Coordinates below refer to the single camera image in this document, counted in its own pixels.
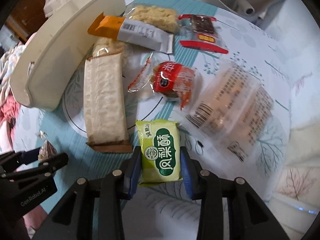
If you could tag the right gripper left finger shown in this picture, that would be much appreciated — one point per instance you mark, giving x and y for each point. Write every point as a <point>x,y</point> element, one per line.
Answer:
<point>90,200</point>

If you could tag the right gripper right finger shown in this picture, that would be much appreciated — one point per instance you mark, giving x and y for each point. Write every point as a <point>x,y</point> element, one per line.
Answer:
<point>229,208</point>

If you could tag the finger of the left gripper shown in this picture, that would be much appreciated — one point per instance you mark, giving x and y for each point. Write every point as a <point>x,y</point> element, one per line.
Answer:
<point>12,160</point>
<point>49,166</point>

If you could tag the small red brown candy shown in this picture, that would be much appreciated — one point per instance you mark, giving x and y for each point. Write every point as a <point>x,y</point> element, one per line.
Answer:
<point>47,150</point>

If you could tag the green pineapple cake packet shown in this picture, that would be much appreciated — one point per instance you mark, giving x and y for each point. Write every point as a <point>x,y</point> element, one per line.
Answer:
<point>160,147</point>

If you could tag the long beige wafer pack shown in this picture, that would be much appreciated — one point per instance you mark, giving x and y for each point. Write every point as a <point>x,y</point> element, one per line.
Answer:
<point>104,108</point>

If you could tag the clear printed cracker pack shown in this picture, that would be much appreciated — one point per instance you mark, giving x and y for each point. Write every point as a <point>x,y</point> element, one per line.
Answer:
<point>231,112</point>

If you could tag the red pastry packet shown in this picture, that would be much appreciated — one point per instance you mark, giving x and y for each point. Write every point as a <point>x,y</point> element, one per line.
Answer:
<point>171,80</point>

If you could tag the orange grey snack bar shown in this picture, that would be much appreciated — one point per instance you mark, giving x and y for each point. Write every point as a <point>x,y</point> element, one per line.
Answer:
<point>132,31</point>

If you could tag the rice crispy cake pack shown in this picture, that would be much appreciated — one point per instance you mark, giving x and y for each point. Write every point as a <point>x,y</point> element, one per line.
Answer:
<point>163,18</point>

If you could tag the dark berry red packet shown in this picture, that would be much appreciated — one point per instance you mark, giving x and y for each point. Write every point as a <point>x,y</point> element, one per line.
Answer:
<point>198,32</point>

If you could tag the pink bed blanket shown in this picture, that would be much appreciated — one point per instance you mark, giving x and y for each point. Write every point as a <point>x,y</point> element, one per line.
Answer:
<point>29,223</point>

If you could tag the white plastic organizer tray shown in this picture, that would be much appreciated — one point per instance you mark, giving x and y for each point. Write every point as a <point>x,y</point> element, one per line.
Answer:
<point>54,53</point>

